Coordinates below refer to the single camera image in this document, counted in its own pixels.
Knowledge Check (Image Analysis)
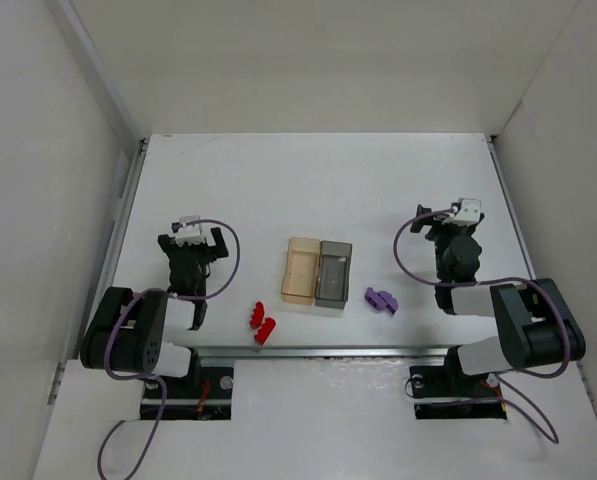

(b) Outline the grey transparent container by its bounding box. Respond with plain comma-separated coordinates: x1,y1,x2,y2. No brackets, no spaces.
315,241,353,310

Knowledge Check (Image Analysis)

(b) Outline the red lego piece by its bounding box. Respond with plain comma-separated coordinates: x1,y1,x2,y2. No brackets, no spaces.
254,317,276,346
249,301,265,330

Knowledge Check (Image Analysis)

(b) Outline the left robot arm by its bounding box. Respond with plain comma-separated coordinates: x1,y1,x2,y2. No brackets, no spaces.
79,217,229,379

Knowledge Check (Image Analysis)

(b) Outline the metal table rail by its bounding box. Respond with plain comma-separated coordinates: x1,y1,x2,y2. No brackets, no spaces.
196,347,447,359

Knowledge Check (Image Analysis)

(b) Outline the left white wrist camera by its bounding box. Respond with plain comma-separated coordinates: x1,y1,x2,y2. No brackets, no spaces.
172,215,205,247

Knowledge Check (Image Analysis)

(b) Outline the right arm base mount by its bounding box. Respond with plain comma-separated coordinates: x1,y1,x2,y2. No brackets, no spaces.
408,362,507,420

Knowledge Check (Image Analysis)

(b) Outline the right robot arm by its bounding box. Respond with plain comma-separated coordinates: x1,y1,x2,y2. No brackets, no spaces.
410,199,587,376

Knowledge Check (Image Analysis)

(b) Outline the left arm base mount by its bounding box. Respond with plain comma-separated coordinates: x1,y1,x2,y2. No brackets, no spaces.
139,343,234,421

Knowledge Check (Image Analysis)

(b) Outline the orange transparent container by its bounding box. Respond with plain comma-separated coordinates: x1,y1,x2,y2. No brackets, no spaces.
281,237,321,305

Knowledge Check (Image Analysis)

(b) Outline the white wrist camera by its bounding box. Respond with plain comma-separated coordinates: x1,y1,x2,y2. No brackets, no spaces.
447,198,483,226
172,215,205,247

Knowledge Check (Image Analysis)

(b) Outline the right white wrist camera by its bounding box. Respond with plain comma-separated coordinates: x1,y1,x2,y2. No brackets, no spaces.
447,198,483,226

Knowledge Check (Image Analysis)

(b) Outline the purple lego piece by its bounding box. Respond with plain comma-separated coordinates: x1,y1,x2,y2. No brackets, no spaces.
364,287,386,311
378,291,399,315

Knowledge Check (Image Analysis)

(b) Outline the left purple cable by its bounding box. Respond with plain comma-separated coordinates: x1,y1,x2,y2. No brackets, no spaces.
96,218,242,480

